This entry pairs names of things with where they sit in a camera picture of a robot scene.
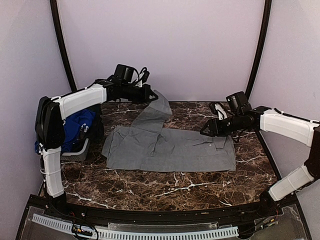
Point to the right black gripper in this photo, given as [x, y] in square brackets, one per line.
[215, 129]

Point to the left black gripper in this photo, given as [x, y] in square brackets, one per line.
[147, 91]

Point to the grey button shirt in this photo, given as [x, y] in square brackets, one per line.
[148, 146]

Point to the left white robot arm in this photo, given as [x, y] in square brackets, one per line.
[126, 83]

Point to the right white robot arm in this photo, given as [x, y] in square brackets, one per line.
[275, 121]

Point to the grey laundry basket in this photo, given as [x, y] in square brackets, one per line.
[78, 152]

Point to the black garment in basket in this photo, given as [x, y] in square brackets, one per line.
[96, 131]

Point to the blue printed t-shirt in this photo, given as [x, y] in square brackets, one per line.
[77, 127]

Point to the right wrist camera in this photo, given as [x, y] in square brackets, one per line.
[217, 109]

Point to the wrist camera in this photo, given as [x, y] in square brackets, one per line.
[217, 109]
[142, 77]

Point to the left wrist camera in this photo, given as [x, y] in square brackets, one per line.
[142, 77]

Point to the black curved front rail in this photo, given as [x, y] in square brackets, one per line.
[242, 214]

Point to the right black frame post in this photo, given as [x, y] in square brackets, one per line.
[259, 48]

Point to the black frame post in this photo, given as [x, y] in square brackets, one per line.
[259, 48]
[62, 45]

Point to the left black frame post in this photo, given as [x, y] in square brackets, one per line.
[62, 45]

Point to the white slotted cable duct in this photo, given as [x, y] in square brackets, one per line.
[107, 234]

